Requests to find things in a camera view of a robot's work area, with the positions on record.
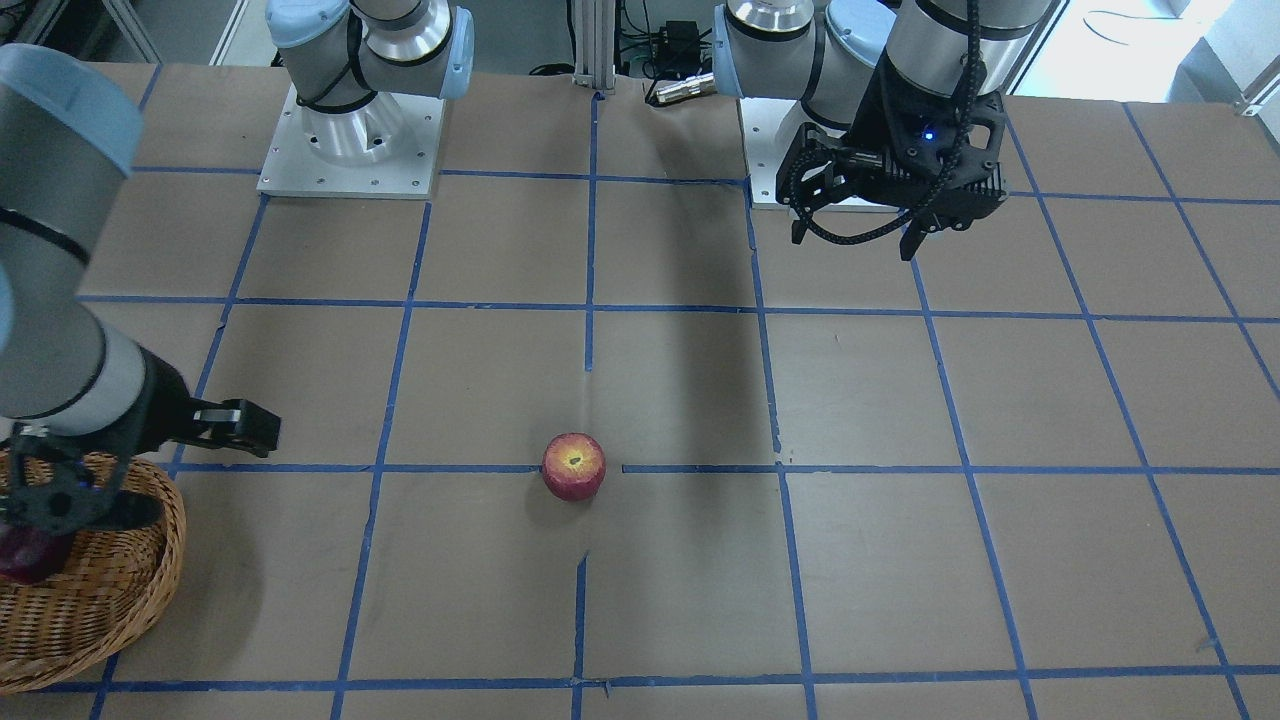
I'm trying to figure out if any red yellow apple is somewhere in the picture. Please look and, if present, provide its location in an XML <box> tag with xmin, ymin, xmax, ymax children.
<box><xmin>541</xmin><ymin>432</ymin><xmax>607</xmax><ymax>502</ymax></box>

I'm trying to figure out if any dark red apple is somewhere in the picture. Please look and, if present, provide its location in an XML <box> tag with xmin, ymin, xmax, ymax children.
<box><xmin>1</xmin><ymin>523</ymin><xmax>76</xmax><ymax>585</ymax></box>

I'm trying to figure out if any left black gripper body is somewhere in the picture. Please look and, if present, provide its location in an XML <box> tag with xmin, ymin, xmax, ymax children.
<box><xmin>786</xmin><ymin>60</ymin><xmax>1009</xmax><ymax>231</ymax></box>

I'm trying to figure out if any aluminium frame post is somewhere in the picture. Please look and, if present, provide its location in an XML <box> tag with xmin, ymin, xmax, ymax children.
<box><xmin>570</xmin><ymin>1</ymin><xmax>620</xmax><ymax>97</ymax></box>

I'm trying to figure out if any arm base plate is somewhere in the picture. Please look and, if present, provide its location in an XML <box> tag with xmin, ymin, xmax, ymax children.
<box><xmin>257</xmin><ymin>90</ymin><xmax>448</xmax><ymax>201</ymax></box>
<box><xmin>739</xmin><ymin>97</ymin><xmax>813</xmax><ymax>211</ymax></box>

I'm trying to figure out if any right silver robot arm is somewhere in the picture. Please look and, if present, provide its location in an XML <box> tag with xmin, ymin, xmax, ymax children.
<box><xmin>1</xmin><ymin>1</ymin><xmax>476</xmax><ymax>536</ymax></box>

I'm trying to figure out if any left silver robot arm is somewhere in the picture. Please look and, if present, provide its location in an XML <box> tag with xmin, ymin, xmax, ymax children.
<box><xmin>712</xmin><ymin>1</ymin><xmax>1050</xmax><ymax>261</ymax></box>

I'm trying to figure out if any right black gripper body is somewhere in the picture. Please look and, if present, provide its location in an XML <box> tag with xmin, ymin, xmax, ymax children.
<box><xmin>3</xmin><ymin>345</ymin><xmax>195</xmax><ymax>536</ymax></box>

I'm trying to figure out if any brown wicker basket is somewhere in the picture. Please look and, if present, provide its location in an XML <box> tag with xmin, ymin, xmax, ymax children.
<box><xmin>1</xmin><ymin>457</ymin><xmax>188</xmax><ymax>696</ymax></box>

